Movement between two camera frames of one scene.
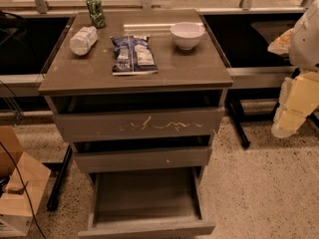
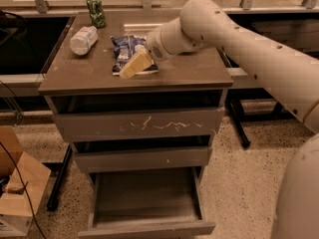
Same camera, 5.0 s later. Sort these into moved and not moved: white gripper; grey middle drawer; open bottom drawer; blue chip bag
Moved: white gripper
Not moved: grey middle drawer; open bottom drawer; blue chip bag
